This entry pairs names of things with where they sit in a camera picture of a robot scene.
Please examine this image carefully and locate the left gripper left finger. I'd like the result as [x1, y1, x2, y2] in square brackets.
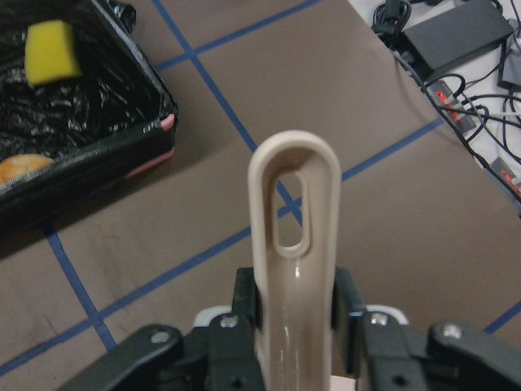
[60, 268, 265, 390]

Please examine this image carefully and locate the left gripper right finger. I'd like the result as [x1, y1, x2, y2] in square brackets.
[332, 268, 520, 390]

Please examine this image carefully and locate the beige plastic dustpan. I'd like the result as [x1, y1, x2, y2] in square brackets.
[247, 130, 341, 390]

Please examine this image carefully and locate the yellow curved bread piece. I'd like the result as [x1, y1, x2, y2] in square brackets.
[1, 154, 54, 184]

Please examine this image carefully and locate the green yellow sponge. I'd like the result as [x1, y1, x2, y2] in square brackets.
[24, 20, 82, 86]

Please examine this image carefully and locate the black lined trash bin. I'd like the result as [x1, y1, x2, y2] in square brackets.
[1, 1, 177, 231]

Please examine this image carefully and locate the black power adapter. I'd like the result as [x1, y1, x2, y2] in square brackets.
[397, 1, 514, 81]

